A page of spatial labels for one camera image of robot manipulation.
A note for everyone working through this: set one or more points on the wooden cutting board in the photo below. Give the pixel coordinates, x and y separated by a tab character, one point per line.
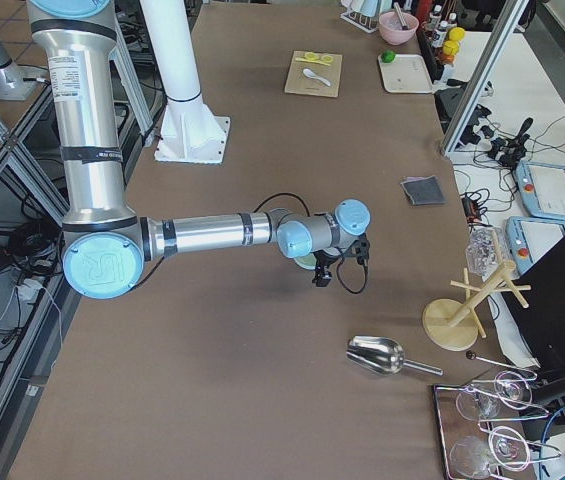
297	83

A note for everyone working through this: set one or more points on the cream rabbit tray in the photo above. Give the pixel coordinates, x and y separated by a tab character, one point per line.
405	74

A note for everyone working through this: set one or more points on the pink bowl with ice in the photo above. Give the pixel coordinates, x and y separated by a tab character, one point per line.
391	29

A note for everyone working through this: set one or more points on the black monitor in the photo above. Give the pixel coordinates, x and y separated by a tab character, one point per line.
542	323

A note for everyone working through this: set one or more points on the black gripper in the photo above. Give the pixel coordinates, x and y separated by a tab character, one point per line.
323	263

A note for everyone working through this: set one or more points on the green lime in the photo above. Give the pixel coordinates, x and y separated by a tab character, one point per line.
388	56

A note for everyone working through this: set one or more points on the blue teach pendant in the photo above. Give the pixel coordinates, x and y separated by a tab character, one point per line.
542	189
529	239

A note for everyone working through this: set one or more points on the yellow plastic knife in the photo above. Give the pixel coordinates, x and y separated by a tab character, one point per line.
302	59

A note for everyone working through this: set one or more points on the aluminium frame post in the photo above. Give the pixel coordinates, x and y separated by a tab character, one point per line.
503	29

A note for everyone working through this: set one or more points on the metal scoop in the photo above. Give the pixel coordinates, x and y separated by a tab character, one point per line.
384	355

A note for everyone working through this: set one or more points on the light green bowl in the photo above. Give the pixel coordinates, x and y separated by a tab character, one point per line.
307	262

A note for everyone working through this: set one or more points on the white ceramic spoon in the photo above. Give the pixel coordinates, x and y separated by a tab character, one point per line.
308	73

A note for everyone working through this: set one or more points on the wire glass rack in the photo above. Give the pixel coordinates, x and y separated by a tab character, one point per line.
480	426

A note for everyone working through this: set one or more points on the grey folded cloth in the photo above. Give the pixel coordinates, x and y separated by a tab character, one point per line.
422	191

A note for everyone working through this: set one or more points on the wooden mug tree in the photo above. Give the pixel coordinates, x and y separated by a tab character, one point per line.
455	326

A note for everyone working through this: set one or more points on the white pedestal column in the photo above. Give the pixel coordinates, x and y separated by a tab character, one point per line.
190	132

